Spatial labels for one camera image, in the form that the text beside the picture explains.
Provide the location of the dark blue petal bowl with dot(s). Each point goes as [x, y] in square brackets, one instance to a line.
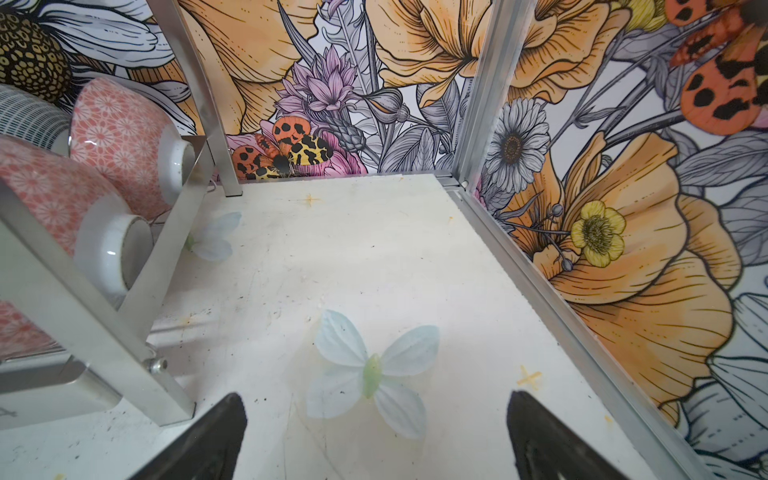
[27, 117]

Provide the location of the pink rimmed patterned bowl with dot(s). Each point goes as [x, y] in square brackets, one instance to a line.
[133, 143]

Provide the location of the right aluminium corner post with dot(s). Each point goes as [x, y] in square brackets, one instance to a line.
[508, 27]

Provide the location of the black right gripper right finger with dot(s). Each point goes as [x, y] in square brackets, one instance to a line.
[545, 448]

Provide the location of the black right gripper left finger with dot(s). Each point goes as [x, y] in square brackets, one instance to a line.
[209, 449]

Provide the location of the silver metal dish rack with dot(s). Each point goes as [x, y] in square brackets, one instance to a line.
[99, 301]

